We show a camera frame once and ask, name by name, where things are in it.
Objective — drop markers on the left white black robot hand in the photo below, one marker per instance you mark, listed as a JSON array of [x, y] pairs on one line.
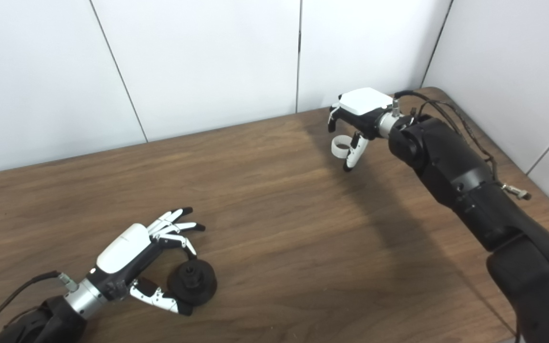
[[122, 247]]

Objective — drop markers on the round black part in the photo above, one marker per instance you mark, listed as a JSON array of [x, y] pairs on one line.
[[193, 286]]

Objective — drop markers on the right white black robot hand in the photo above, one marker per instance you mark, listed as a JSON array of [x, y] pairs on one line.
[[365, 102]]

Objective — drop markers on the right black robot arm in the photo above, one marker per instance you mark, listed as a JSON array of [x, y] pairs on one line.
[[470, 181]]

